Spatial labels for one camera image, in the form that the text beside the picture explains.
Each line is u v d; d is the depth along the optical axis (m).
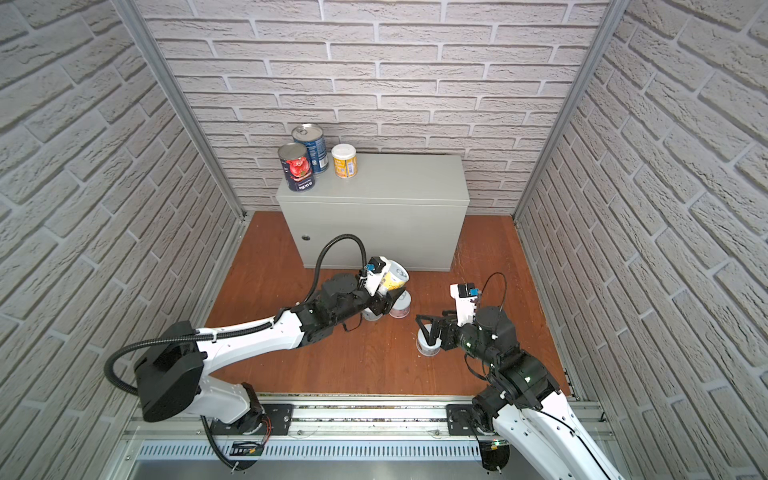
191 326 0.46
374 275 0.64
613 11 0.69
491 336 0.50
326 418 0.76
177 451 0.70
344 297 0.59
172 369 0.42
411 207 0.81
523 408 0.47
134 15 0.70
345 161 0.78
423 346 0.81
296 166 0.71
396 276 0.70
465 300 0.61
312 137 0.77
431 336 0.61
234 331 0.49
